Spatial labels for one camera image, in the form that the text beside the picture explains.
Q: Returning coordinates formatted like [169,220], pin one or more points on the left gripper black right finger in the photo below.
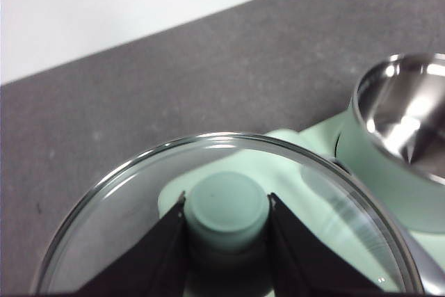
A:
[306,258]

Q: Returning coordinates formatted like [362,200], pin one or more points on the glass lid with green knob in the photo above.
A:
[222,206]

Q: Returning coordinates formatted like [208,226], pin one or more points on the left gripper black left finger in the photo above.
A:
[153,262]

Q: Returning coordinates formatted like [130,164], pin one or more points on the green breakfast machine base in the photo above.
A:
[320,140]

